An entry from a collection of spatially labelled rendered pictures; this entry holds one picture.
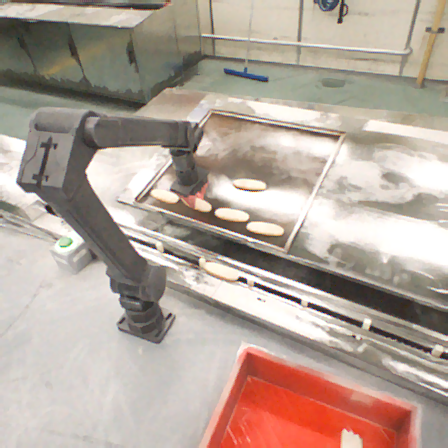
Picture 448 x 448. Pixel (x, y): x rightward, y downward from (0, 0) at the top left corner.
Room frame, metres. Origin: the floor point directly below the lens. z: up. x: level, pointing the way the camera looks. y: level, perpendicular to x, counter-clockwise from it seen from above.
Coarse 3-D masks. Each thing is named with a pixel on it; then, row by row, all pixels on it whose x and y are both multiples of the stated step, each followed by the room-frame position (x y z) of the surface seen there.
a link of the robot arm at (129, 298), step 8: (120, 288) 0.51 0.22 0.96; (128, 288) 0.51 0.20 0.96; (136, 288) 0.50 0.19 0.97; (120, 296) 0.51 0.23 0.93; (128, 296) 0.51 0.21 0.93; (136, 296) 0.50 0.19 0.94; (120, 304) 0.51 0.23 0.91; (128, 304) 0.50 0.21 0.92; (136, 304) 0.49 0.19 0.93; (144, 304) 0.50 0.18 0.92
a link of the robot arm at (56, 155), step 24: (48, 120) 0.49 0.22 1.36; (72, 120) 0.48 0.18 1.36; (48, 144) 0.47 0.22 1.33; (72, 144) 0.45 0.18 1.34; (24, 168) 0.44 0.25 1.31; (48, 168) 0.43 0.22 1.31; (72, 168) 0.43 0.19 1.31; (48, 192) 0.42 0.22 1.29; (72, 192) 0.42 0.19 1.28; (72, 216) 0.43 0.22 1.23; (96, 216) 0.46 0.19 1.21; (96, 240) 0.45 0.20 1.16; (120, 240) 0.49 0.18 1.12; (120, 264) 0.48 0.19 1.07; (144, 264) 0.52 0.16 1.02; (144, 288) 0.50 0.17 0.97
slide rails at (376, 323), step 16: (144, 240) 0.78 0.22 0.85; (160, 240) 0.77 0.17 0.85; (192, 256) 0.70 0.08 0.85; (208, 272) 0.63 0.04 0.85; (240, 272) 0.62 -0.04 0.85; (272, 288) 0.56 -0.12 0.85; (288, 288) 0.56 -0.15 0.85; (288, 304) 0.51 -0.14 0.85; (320, 304) 0.50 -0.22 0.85; (336, 304) 0.50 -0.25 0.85; (336, 320) 0.45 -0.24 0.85; (400, 336) 0.40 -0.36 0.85; (416, 336) 0.40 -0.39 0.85; (416, 352) 0.36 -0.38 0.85
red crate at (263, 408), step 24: (264, 384) 0.34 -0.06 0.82; (240, 408) 0.30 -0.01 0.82; (264, 408) 0.29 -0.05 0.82; (288, 408) 0.29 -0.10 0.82; (312, 408) 0.28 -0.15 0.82; (240, 432) 0.25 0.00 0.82; (264, 432) 0.25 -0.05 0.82; (288, 432) 0.24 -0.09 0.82; (312, 432) 0.24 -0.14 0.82; (336, 432) 0.24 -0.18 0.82; (360, 432) 0.23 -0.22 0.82; (384, 432) 0.23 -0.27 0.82
